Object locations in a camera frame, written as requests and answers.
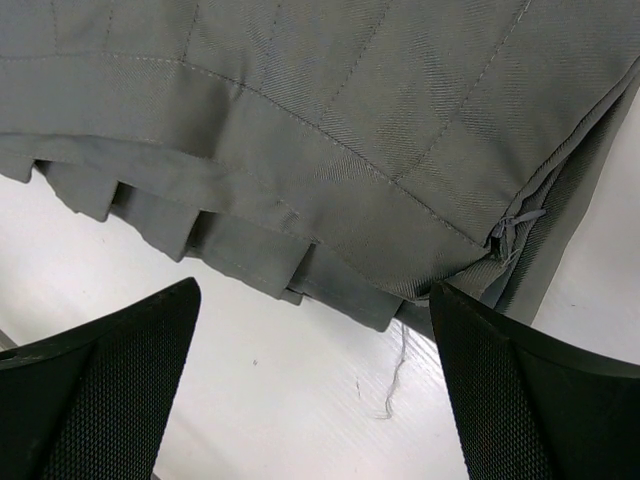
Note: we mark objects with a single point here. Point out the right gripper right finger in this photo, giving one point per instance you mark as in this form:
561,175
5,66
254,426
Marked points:
529,406

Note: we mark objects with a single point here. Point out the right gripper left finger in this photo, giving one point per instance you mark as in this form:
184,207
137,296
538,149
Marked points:
93,402

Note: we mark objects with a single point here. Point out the grey pleated skirt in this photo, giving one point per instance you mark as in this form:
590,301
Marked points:
355,152

